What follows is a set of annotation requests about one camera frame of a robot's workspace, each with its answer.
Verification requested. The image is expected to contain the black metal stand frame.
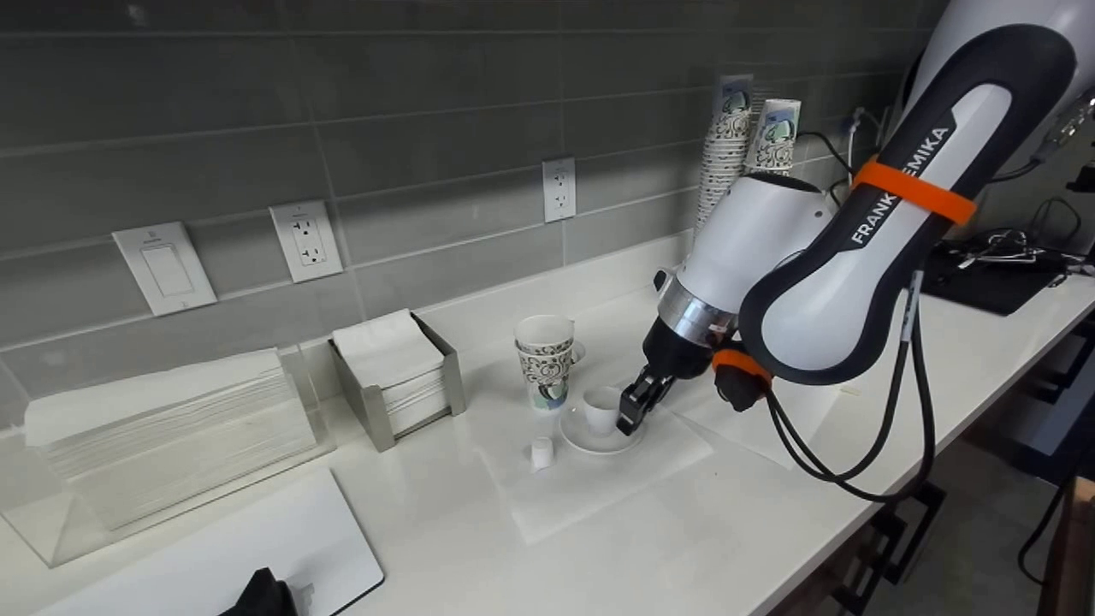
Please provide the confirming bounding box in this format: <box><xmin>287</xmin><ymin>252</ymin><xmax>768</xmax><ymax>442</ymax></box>
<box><xmin>799</xmin><ymin>474</ymin><xmax>953</xmax><ymax>616</ymax></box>

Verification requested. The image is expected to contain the clear acrylic box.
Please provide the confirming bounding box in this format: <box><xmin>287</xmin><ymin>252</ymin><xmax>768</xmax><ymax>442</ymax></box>
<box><xmin>0</xmin><ymin>345</ymin><xmax>335</xmax><ymax>571</ymax></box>

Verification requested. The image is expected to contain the white wall outlet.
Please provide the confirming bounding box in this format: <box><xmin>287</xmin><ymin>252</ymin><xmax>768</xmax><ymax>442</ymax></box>
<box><xmin>540</xmin><ymin>153</ymin><xmax>581</xmax><ymax>224</ymax></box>
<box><xmin>266</xmin><ymin>199</ymin><xmax>347</xmax><ymax>287</ymax></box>

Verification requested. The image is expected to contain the white wall switch plate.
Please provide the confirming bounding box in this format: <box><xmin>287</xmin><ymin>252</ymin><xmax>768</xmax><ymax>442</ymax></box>
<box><xmin>111</xmin><ymin>220</ymin><xmax>224</xmax><ymax>320</ymax></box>

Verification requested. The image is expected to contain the printed coffee paper cup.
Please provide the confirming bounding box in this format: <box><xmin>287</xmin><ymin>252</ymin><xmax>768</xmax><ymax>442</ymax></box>
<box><xmin>509</xmin><ymin>310</ymin><xmax>581</xmax><ymax>414</ymax></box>

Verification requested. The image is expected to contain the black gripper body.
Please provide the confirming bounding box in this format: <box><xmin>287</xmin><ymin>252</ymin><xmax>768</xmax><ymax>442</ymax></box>
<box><xmin>642</xmin><ymin>320</ymin><xmax>718</xmax><ymax>385</ymax></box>

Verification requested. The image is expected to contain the white saucer plate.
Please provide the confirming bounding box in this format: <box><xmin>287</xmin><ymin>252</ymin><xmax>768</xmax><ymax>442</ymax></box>
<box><xmin>561</xmin><ymin>410</ymin><xmax>645</xmax><ymax>459</ymax></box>

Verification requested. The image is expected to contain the white paper sheet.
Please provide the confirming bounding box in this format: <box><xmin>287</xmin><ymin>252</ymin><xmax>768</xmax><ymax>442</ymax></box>
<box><xmin>31</xmin><ymin>466</ymin><xmax>390</xmax><ymax>616</ymax></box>

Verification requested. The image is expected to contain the black object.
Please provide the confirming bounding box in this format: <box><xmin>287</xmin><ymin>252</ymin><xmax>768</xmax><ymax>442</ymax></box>
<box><xmin>218</xmin><ymin>564</ymin><xmax>303</xmax><ymax>616</ymax></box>

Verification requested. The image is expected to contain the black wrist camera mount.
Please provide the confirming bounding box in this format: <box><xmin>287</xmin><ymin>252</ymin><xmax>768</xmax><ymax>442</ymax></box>
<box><xmin>711</xmin><ymin>345</ymin><xmax>782</xmax><ymax>414</ymax></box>

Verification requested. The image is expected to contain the black device with cables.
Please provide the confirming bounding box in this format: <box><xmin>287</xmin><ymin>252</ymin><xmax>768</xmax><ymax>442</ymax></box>
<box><xmin>921</xmin><ymin>222</ymin><xmax>1077</xmax><ymax>319</ymax></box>

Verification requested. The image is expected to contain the metal napkin holder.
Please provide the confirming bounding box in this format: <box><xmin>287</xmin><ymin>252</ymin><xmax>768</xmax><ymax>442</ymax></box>
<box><xmin>324</xmin><ymin>304</ymin><xmax>472</xmax><ymax>456</ymax></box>

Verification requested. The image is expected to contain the black cable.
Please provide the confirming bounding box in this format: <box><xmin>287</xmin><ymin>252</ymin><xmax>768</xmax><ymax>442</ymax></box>
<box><xmin>759</xmin><ymin>271</ymin><xmax>940</xmax><ymax>505</ymax></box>

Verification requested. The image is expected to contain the orange strap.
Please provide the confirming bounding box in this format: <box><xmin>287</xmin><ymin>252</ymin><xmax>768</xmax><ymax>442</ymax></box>
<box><xmin>849</xmin><ymin>156</ymin><xmax>984</xmax><ymax>229</ymax></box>

